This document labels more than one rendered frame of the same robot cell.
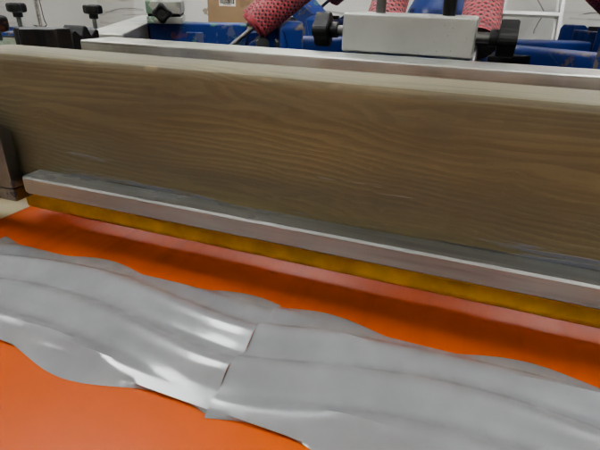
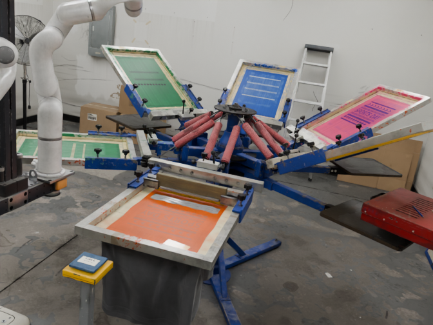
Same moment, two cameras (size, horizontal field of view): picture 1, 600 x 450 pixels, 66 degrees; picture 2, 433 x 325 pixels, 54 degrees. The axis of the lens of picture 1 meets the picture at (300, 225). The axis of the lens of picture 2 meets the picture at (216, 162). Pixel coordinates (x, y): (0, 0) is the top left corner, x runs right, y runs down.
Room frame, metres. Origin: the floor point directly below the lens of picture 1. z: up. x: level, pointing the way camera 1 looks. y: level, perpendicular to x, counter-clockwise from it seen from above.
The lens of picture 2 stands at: (-1.82, 0.11, 1.82)
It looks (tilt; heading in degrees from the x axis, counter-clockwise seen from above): 18 degrees down; 354
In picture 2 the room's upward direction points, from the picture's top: 8 degrees clockwise
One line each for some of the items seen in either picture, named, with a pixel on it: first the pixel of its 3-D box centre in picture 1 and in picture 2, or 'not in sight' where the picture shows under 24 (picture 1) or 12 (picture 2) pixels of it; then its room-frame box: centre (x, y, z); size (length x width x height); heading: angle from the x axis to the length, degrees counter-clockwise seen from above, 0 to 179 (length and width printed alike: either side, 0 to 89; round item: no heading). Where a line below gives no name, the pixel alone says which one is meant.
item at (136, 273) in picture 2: not in sight; (145, 285); (-0.25, 0.16, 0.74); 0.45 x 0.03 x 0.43; 71
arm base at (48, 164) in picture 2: not in sight; (46, 154); (-0.07, 0.64, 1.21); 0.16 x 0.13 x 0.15; 67
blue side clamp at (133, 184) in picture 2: not in sight; (144, 181); (0.34, 0.25, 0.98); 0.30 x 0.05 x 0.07; 161
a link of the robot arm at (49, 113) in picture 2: not in sight; (50, 118); (-0.06, 0.63, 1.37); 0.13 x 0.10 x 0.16; 15
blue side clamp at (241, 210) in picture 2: not in sight; (242, 204); (0.16, -0.28, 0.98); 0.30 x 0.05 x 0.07; 161
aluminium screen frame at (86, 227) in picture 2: not in sight; (176, 210); (0.02, 0.06, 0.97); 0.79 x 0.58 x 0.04; 161
